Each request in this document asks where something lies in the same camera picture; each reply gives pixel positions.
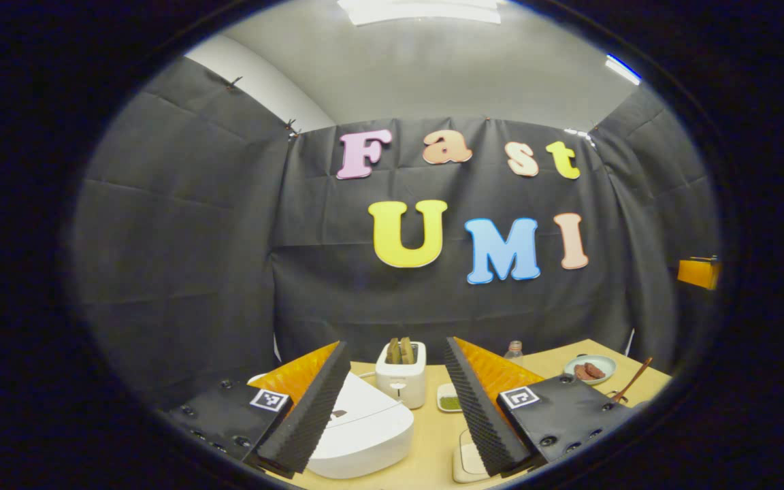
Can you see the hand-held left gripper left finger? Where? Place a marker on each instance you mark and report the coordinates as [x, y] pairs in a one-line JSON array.
[[310, 422]]

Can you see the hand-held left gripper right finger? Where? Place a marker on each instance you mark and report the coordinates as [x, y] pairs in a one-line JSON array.
[[477, 415]]

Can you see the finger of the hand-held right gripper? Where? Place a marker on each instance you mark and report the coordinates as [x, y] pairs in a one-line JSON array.
[[698, 273]]

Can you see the white rice cooker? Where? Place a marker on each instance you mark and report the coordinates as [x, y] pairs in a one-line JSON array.
[[371, 435]]

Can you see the brown wooden spoon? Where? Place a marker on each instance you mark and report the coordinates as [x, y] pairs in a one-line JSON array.
[[633, 381]]

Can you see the white divided grain tray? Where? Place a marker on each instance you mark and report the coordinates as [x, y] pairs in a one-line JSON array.
[[450, 400]]

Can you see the white rectangular board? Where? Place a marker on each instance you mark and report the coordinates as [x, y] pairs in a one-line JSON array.
[[470, 463]]

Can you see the clear plastic bottle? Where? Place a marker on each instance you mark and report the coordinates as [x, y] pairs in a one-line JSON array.
[[514, 352]]

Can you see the white toaster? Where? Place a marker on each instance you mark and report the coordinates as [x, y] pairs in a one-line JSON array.
[[402, 388]]

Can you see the brown bread slice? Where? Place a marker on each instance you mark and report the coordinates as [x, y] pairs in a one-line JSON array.
[[393, 351], [407, 350]]

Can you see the brown meat slice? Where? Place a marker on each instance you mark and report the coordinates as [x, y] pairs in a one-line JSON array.
[[581, 372], [596, 370]]

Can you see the pale green plate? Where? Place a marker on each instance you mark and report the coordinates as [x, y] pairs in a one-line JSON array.
[[606, 361]]

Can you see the black backdrop cloth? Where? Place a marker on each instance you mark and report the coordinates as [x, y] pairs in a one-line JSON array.
[[194, 258]]

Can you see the small ceiling light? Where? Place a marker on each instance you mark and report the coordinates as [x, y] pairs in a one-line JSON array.
[[622, 69]]

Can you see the large ceiling light panel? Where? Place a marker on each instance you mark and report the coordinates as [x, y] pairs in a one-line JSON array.
[[419, 10]]

